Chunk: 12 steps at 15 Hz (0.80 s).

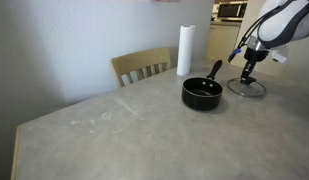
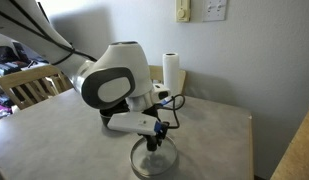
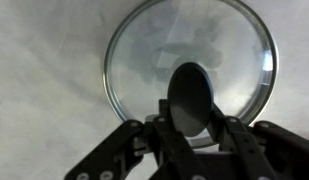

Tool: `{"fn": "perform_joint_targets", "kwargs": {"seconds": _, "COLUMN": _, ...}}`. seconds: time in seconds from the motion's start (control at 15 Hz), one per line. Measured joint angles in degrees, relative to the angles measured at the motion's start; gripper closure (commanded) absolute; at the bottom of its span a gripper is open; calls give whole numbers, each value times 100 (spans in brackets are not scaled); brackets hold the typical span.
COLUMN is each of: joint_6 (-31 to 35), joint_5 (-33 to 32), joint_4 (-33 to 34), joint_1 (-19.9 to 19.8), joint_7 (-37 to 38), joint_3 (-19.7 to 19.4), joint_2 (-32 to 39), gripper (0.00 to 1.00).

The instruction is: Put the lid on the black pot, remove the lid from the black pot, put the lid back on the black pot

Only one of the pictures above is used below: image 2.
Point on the white paper towel roll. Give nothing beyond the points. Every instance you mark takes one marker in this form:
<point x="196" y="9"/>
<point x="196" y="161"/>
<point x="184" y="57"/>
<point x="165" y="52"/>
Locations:
<point x="171" y="73"/>

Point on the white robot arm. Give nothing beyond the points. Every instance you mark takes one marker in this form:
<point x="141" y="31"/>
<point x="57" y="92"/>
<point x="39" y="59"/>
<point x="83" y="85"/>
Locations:
<point x="127" y="66"/>

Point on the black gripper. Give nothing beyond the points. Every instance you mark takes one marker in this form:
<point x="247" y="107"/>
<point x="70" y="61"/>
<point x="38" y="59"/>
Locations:
<point x="160" y="133"/>

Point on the glass lid with black knob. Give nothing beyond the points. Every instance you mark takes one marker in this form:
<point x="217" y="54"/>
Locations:
<point x="164" y="161"/>

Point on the light wooden chair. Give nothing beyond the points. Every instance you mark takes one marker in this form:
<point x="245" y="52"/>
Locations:
<point x="183" y="81"/>
<point x="24" y="78"/>

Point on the beige wall thermostat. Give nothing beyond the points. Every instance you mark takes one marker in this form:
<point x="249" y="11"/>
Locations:
<point x="183" y="11"/>

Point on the black bag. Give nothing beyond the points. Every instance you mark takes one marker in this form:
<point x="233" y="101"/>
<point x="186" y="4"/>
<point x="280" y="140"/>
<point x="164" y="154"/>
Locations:
<point x="5" y="53"/>

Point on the wooden countertop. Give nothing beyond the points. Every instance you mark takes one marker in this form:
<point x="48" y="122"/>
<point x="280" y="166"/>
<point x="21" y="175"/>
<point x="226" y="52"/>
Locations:
<point x="299" y="156"/>

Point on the purple cloth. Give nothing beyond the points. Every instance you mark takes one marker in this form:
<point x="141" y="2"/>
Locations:
<point x="0" y="111"/>

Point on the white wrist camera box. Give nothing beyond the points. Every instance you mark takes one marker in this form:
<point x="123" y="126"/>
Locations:
<point x="130" y="123"/>

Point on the white light switch plate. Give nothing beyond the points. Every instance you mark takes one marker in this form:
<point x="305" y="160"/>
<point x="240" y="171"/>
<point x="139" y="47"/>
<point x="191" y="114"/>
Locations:
<point x="214" y="10"/>

